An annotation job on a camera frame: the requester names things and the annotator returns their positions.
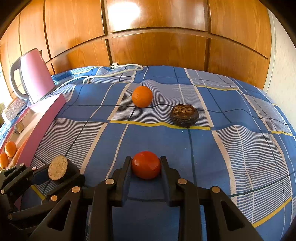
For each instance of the dark brown round fruit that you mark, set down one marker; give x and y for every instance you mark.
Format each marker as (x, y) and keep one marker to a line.
(184, 115)

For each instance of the pink-rimmed white tray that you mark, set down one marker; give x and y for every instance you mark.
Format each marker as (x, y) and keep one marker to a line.
(44, 122)

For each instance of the wooden wardrobe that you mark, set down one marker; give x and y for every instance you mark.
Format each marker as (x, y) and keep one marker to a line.
(150, 46)

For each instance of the pink electric kettle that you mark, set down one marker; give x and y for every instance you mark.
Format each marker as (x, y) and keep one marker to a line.
(34, 76)

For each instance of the silver embossed tissue box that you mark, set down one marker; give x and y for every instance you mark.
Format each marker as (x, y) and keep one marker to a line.
(15, 107)

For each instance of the large orange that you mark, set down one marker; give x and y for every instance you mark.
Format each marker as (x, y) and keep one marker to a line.
(142, 96)

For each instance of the small orange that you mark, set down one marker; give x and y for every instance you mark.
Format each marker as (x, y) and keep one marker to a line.
(10, 148)
(3, 160)

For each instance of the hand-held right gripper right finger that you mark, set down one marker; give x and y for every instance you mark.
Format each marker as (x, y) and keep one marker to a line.
(163, 172)

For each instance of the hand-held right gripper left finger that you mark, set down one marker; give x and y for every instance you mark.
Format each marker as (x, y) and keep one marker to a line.
(129, 172)

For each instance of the orange carrot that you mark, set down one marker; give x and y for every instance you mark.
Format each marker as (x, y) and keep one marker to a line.
(18, 153)

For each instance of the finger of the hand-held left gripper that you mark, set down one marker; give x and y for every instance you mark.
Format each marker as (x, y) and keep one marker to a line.
(39, 176)
(71, 183)

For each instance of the dark-bark cut log piece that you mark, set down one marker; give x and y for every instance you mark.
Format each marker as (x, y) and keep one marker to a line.
(19, 128)
(57, 168)

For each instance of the blue plaid blanket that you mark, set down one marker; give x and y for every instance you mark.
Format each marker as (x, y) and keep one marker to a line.
(231, 150)

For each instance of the red-orange tomato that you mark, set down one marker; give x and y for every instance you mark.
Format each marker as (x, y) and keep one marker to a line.
(146, 165)

